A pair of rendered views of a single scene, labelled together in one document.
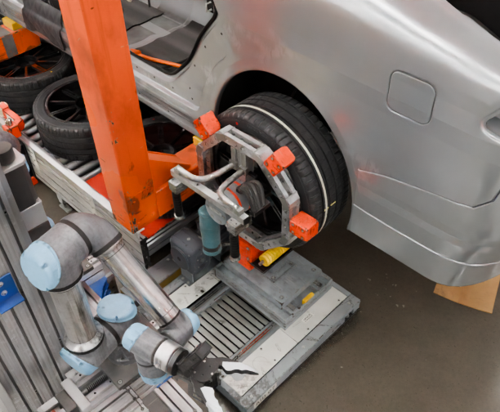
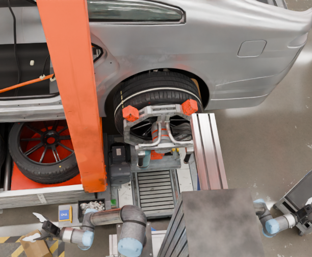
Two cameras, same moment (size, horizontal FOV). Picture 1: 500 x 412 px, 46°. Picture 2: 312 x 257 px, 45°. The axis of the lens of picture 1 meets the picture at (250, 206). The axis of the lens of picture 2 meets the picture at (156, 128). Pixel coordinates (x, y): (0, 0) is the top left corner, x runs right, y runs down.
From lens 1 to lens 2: 187 cm
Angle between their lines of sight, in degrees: 39
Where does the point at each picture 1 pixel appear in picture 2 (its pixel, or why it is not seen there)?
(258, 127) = (167, 98)
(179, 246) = (120, 176)
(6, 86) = not seen: outside the picture
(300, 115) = (174, 78)
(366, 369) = not seen: hidden behind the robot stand
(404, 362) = (223, 139)
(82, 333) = not seen: hidden behind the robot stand
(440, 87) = (269, 40)
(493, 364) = (247, 114)
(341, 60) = (210, 47)
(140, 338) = (279, 225)
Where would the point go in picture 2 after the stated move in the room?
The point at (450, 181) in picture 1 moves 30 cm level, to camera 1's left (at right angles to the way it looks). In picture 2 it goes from (268, 70) to (248, 96)
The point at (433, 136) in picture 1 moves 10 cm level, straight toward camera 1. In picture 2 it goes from (262, 57) to (271, 68)
